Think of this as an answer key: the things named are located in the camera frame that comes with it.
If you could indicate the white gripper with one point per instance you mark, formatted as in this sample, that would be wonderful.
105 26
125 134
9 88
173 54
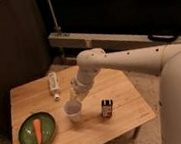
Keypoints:
75 96

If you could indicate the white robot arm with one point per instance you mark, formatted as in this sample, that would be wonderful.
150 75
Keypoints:
164 60

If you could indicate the clear plastic cup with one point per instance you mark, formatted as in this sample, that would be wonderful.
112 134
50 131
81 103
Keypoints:
72 109

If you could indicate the white tube bottle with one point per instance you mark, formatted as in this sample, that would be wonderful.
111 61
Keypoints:
54 87

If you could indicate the wooden table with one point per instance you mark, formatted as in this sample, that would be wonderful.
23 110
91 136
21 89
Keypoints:
130 110

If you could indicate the orange carrot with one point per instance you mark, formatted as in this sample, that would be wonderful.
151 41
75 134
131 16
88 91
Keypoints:
37 128

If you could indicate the green plate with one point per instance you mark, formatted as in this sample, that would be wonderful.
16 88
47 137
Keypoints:
26 133

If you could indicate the long grey metal case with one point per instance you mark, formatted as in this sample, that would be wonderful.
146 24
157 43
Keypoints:
104 41

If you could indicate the metal pole stand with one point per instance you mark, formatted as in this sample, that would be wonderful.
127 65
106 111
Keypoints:
56 25

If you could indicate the black case handle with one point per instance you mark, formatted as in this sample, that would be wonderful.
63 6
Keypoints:
163 38

